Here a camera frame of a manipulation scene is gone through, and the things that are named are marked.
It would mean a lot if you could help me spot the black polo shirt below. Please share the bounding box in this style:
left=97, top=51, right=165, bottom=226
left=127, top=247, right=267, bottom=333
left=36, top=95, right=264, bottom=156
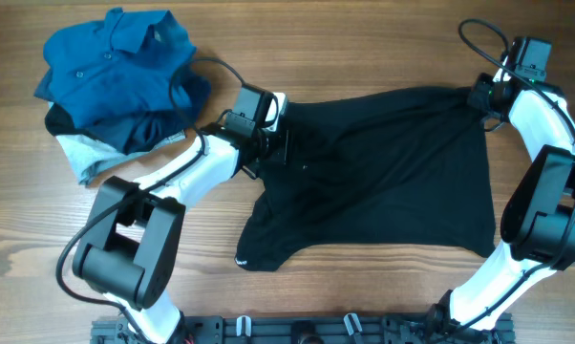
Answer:
left=235, top=86, right=496, bottom=271

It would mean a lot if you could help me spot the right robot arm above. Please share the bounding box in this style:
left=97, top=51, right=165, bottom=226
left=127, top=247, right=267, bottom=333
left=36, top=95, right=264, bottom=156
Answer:
left=425, top=36, right=575, bottom=343

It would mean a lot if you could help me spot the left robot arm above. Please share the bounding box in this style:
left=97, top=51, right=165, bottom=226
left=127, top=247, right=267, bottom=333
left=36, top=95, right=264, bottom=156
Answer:
left=72, top=84, right=288, bottom=343

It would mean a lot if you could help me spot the navy folded shirt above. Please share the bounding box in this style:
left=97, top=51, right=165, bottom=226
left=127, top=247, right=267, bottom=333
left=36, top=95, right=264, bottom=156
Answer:
left=34, top=72, right=186, bottom=154

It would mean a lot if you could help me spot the blue polo shirt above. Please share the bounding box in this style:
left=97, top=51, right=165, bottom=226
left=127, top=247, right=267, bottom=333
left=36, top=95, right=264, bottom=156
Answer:
left=34, top=8, right=197, bottom=128

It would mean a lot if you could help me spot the grey folded shirt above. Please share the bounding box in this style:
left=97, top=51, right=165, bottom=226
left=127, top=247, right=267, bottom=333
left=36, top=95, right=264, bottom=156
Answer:
left=54, top=129, right=187, bottom=186

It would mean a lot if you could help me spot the right black cable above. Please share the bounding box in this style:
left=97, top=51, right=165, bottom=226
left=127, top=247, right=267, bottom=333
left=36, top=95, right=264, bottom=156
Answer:
left=428, top=17, right=575, bottom=343

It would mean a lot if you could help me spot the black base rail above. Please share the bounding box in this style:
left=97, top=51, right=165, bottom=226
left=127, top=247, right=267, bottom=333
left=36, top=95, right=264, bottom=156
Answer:
left=90, top=312, right=516, bottom=344

